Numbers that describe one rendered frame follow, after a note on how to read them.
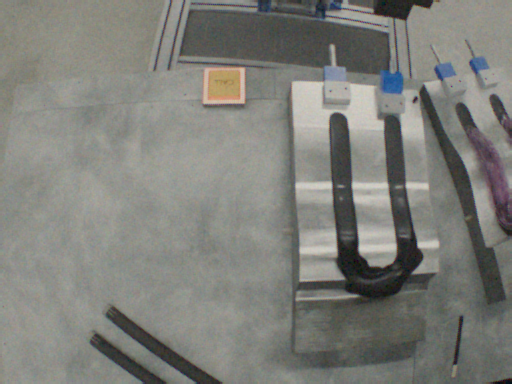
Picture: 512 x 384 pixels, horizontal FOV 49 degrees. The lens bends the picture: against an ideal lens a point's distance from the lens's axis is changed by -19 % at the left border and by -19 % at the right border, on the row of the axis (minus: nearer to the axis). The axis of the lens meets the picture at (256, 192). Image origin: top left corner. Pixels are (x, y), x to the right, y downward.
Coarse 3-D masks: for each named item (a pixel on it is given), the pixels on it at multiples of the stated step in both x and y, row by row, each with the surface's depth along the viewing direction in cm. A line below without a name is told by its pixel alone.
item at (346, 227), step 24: (336, 120) 122; (384, 120) 122; (336, 144) 121; (384, 144) 121; (336, 168) 120; (336, 192) 119; (336, 216) 115; (408, 216) 115; (336, 240) 111; (408, 240) 113; (360, 264) 109; (408, 264) 113; (360, 288) 115; (384, 288) 115
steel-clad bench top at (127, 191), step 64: (64, 128) 128; (128, 128) 129; (192, 128) 129; (256, 128) 130; (64, 192) 125; (128, 192) 126; (192, 192) 126; (256, 192) 127; (448, 192) 128; (0, 256) 121; (64, 256) 122; (128, 256) 122; (192, 256) 123; (256, 256) 123; (448, 256) 125; (0, 320) 117; (64, 320) 118; (192, 320) 120; (256, 320) 120; (448, 320) 121
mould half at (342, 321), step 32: (320, 96) 122; (352, 96) 123; (320, 128) 121; (352, 128) 121; (416, 128) 122; (320, 160) 120; (352, 160) 120; (384, 160) 120; (416, 160) 121; (320, 192) 118; (384, 192) 119; (416, 192) 119; (320, 224) 114; (384, 224) 114; (416, 224) 114; (320, 256) 110; (384, 256) 111; (320, 288) 115; (416, 288) 117; (320, 320) 115; (352, 320) 115; (384, 320) 115; (416, 320) 115
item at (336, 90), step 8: (328, 48) 125; (328, 72) 122; (336, 72) 122; (344, 72) 122; (328, 80) 122; (336, 80) 122; (344, 80) 122; (328, 88) 120; (336, 88) 120; (344, 88) 121; (328, 96) 120; (336, 96) 120; (344, 96) 120; (344, 104) 122
